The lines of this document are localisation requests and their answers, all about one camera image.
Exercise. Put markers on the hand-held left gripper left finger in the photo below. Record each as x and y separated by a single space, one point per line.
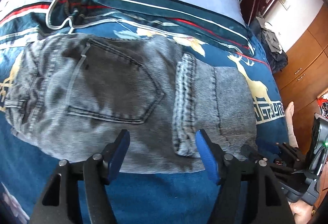
119 157

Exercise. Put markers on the white wall switch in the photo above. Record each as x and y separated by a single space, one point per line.
282 0

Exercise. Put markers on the red and white object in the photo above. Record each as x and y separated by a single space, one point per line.
323 106

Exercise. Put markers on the brown wooden wardrobe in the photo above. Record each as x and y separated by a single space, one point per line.
307 60

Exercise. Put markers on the grey washed denim pants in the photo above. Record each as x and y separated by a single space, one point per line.
123 91

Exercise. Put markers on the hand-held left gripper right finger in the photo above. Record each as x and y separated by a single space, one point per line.
207 157

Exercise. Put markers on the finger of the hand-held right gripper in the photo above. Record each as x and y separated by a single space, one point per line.
249 152
289 155

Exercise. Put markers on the blue patterned blanket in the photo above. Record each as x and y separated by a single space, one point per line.
143 195

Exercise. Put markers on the person's bare leg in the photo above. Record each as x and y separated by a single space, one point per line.
291 124

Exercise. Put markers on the person's right hand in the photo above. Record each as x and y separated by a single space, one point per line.
305 213

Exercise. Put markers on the pile of dark clothes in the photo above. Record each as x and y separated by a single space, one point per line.
273 42

